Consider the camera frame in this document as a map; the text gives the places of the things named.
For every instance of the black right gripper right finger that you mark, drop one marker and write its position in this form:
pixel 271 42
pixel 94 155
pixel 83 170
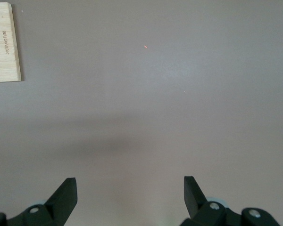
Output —
pixel 193 200

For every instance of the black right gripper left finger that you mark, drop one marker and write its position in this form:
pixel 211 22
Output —
pixel 61 200

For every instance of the bamboo cutting board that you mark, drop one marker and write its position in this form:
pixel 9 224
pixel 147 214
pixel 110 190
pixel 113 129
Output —
pixel 2 47

